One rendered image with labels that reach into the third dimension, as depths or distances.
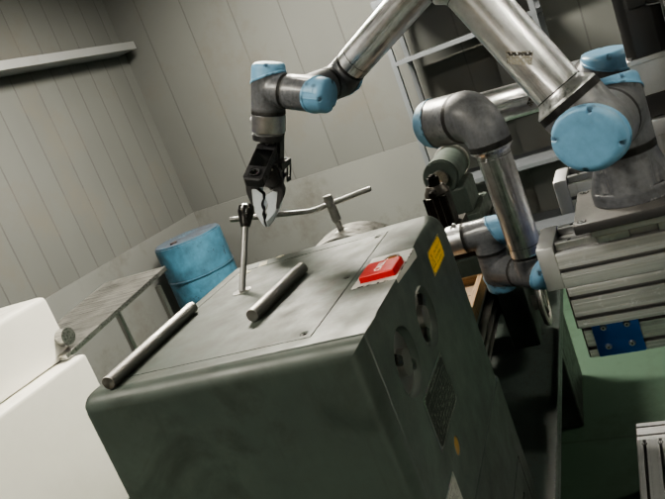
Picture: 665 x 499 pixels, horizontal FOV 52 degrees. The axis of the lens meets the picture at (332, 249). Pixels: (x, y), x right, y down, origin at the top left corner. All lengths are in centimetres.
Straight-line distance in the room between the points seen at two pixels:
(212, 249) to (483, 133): 391
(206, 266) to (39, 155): 139
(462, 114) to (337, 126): 394
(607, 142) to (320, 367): 60
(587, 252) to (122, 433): 89
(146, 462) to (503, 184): 94
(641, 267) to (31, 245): 412
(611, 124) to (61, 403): 271
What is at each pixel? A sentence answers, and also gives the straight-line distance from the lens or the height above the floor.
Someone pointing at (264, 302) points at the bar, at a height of 127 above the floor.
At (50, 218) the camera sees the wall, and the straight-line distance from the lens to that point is 509.
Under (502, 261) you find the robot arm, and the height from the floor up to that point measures 102.
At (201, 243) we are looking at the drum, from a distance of 522.
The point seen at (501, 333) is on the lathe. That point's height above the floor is 54.
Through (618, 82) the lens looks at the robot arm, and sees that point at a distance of 133.
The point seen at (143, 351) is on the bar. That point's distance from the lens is 115.
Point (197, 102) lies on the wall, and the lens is 596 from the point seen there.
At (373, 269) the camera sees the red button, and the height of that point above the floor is 127.
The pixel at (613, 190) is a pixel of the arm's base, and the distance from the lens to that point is 136.
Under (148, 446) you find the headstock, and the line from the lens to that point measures 110.
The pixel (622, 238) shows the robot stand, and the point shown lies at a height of 110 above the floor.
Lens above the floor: 156
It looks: 13 degrees down
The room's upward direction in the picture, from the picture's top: 21 degrees counter-clockwise
